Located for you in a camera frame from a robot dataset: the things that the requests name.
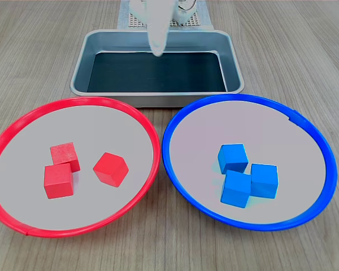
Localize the pale perforated base plate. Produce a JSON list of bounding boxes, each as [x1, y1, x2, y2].
[[128, 11, 202, 29]]

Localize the black mat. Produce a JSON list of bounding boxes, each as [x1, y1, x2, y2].
[[86, 51, 228, 93]]

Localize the red cube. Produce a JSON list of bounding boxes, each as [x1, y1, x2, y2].
[[92, 152, 130, 189], [44, 163, 75, 200], [50, 142, 81, 173]]

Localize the blue cube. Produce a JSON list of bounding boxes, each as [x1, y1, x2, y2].
[[220, 169, 253, 209], [217, 143, 250, 175], [250, 163, 279, 199]]

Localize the red-rimmed white plate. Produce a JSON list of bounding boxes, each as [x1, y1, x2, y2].
[[0, 96, 162, 239]]

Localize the translucent tape sheet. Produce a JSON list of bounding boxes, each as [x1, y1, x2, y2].
[[117, 0, 215, 30]]

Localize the steel tray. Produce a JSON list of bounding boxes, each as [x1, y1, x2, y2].
[[69, 29, 245, 108]]

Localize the blue-rimmed white plate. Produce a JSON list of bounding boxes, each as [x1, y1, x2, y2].
[[162, 94, 338, 233]]

